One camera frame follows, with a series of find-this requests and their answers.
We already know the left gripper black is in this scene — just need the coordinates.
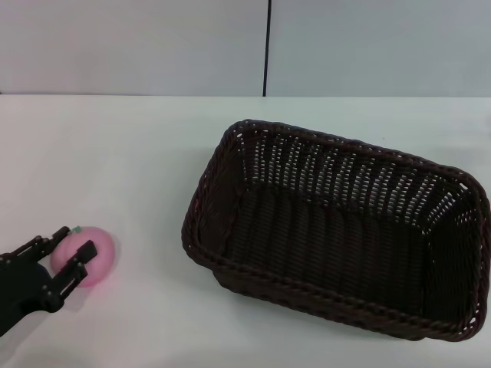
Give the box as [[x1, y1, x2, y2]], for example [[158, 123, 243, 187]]
[[0, 225, 98, 335]]

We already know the pink toy peach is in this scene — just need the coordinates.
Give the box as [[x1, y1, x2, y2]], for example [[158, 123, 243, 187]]
[[49, 225, 117, 288]]

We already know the black woven rectangular basket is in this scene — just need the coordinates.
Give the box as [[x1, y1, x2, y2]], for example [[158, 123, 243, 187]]
[[180, 118, 491, 343]]

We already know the black vertical wall strip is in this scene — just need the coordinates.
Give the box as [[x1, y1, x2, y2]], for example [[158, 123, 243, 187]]
[[262, 0, 273, 97]]

